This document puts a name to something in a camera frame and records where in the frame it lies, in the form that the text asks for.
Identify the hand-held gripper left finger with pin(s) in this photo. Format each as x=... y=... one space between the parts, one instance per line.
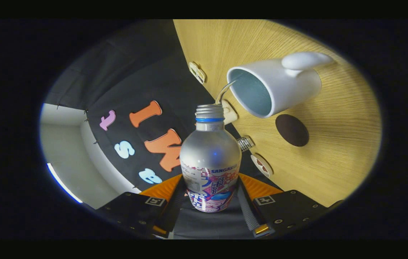
x=173 y=212

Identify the black backdrop cloth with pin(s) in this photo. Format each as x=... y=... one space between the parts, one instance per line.
x=146 y=72

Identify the clear juice stream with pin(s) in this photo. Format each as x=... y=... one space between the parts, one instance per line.
x=220 y=94

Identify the white divided sauce tray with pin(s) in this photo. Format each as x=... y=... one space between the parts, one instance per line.
x=197 y=72

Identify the long ceiling light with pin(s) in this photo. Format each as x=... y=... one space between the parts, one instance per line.
x=63 y=186

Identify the dark round coaster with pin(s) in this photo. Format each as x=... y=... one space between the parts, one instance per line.
x=292 y=130

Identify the white round plate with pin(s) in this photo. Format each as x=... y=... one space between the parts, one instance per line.
x=267 y=174

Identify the white cup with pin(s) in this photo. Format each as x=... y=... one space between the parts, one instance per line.
x=290 y=86

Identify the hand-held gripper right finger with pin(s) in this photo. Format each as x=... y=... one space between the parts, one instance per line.
x=249 y=212

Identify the silver juice bottle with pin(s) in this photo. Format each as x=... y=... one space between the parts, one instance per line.
x=210 y=154

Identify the wooden table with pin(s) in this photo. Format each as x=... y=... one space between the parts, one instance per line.
x=333 y=162

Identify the white toaster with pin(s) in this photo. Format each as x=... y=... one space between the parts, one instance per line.
x=229 y=113

